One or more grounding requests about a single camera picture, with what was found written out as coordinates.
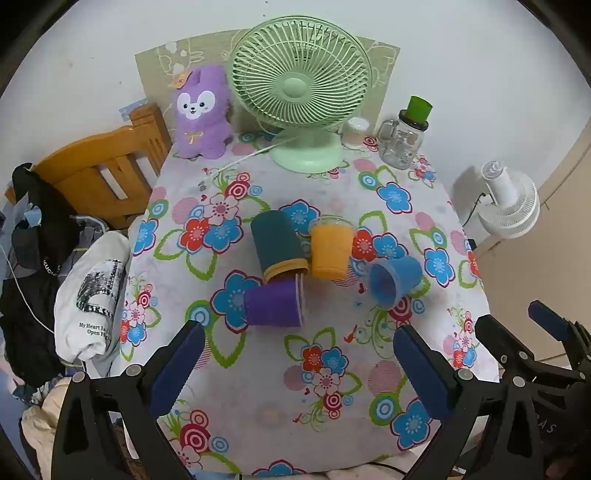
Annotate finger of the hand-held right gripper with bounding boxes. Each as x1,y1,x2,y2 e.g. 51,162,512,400
527,300,591,370
475,315,536,377

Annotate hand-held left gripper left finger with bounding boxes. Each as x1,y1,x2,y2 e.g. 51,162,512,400
51,320,206,480

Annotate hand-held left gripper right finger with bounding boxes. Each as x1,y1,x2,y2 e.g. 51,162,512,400
392,324,548,480

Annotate blue cup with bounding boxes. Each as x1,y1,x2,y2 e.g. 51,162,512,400
368,255,423,308

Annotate purple cup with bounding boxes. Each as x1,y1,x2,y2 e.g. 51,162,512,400
243,274,306,328

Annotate dark teal cup yellow rim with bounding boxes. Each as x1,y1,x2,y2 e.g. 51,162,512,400
250,210,309,282

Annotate orange cup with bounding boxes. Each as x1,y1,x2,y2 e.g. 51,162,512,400
308,215,354,280

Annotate floral tablecloth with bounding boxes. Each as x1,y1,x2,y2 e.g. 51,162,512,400
117,131,490,478

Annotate white printed shirt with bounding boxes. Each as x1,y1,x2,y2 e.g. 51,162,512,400
54,231,132,363

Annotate white fan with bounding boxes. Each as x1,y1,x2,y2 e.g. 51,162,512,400
475,161,541,238

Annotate cream cloth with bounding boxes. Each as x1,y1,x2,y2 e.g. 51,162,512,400
21,374,75,480

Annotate black garment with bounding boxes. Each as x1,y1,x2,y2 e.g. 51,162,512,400
0,162,88,388

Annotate wooden chair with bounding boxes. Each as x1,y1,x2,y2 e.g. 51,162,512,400
4,102,174,229

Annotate glass mug jar green lid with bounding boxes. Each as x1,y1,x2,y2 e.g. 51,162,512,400
378,95,434,169

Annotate purple plush rabbit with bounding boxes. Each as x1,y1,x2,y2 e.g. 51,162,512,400
168,65,235,160

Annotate small white-lidded jar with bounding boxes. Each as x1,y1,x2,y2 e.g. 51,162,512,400
342,117,370,149

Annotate green table fan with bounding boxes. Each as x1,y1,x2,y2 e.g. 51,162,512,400
230,17,373,174

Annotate black fan cable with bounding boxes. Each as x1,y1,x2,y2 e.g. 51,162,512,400
462,191,492,227

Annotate thin white cable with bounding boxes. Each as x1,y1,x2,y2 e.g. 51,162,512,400
0,244,56,333

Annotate white fan cable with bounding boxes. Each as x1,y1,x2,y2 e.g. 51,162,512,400
203,138,284,176

